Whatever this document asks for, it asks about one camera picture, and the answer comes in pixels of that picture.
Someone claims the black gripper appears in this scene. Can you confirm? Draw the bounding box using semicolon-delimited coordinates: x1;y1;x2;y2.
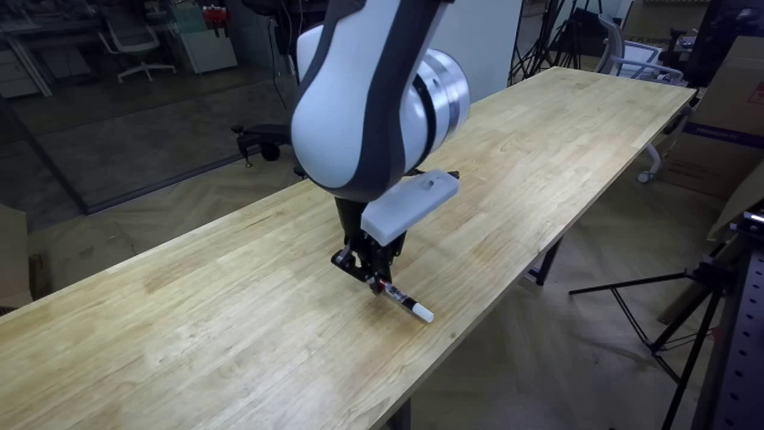
328;195;410;296

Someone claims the black marker with white cap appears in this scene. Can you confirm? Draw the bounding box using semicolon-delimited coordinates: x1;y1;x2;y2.
368;275;436;327

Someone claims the black table leg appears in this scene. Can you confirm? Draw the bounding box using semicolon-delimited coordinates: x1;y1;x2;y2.
528;237;566;287

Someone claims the white cabinet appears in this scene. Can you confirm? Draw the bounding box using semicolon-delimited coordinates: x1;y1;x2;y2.
163;1;241;75

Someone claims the red and black robot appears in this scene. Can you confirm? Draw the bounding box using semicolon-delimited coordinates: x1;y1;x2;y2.
196;0;241;34

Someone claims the white office chair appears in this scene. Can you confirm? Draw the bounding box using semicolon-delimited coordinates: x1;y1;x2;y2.
97;7;178;86

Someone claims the black perforated panel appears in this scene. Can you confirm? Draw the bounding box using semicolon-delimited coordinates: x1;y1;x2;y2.
689;201;764;430

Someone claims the large cardboard box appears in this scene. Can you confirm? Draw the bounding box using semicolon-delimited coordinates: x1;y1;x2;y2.
688;34;764;201

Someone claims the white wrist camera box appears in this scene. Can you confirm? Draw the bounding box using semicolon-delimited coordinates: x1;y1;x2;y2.
357;167;463;249

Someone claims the black wheeled robot pedestal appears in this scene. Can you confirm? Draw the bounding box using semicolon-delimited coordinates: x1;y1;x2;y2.
231;120;299;165

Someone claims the white metal frame chair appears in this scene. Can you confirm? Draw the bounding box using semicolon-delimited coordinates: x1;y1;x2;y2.
593;13;688;186

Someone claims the black camera tripod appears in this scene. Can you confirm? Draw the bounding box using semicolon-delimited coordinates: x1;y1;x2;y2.
567;237;764;430

